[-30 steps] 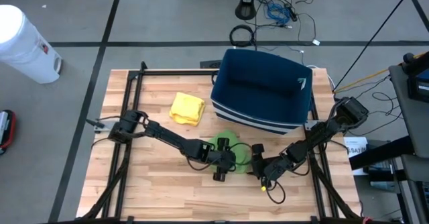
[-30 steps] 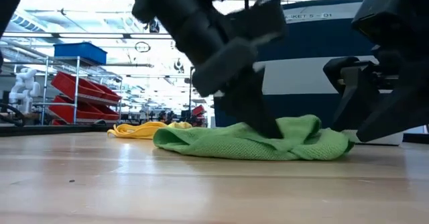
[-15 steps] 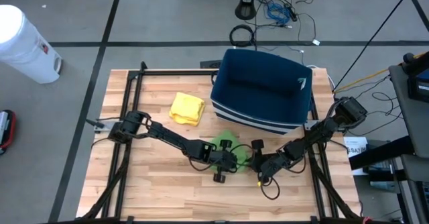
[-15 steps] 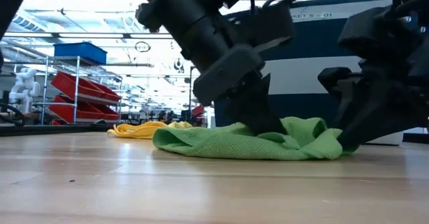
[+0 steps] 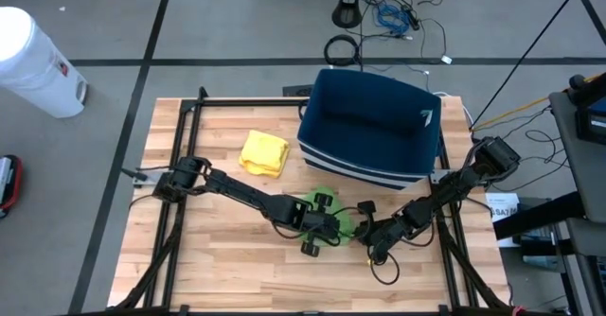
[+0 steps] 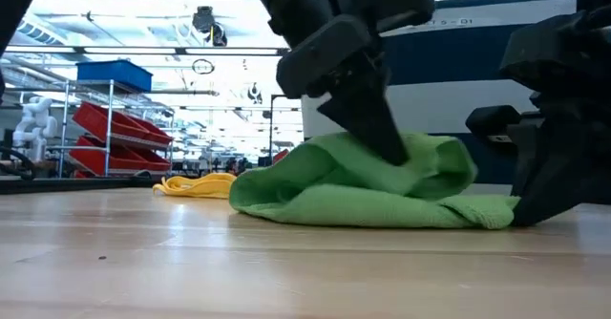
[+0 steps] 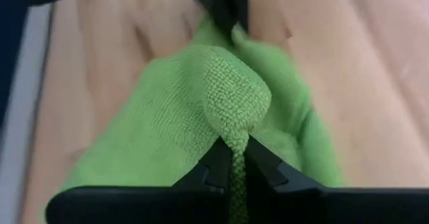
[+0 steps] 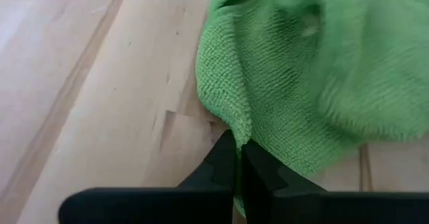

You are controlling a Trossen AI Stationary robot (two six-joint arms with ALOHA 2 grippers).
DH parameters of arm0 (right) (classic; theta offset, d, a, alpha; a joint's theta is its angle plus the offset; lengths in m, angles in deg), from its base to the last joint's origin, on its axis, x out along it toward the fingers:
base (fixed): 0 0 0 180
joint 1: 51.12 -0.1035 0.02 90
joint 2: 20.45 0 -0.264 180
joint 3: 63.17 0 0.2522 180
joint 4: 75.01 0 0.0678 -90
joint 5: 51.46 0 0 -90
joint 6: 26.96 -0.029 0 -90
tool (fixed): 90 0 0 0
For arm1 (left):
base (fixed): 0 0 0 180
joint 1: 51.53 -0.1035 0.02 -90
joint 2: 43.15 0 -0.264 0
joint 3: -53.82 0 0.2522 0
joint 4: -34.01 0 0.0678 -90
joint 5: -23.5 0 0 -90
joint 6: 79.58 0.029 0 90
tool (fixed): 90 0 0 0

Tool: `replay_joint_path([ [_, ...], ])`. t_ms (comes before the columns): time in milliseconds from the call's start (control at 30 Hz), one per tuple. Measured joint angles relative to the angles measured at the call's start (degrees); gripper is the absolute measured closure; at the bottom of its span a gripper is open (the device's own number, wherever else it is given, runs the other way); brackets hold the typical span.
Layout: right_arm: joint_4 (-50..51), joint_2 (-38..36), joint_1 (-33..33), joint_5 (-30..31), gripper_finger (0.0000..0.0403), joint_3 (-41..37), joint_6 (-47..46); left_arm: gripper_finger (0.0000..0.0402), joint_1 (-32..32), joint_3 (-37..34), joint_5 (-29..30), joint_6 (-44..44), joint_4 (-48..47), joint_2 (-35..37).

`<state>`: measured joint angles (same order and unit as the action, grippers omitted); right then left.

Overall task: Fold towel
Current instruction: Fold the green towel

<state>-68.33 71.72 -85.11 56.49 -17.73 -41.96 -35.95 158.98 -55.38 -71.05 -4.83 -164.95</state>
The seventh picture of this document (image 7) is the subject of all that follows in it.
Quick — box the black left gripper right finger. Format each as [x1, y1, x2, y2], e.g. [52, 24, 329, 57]
[243, 133, 429, 224]

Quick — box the green microfibre towel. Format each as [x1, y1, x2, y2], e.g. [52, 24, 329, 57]
[58, 14, 345, 224]

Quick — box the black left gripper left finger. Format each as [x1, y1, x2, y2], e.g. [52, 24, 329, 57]
[45, 135, 233, 224]

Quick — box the navy white striped fabric basket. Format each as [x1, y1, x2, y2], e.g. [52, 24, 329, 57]
[0, 0, 86, 224]

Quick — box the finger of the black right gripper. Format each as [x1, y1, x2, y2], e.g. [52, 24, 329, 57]
[236, 0, 249, 32]
[180, 0, 237, 46]

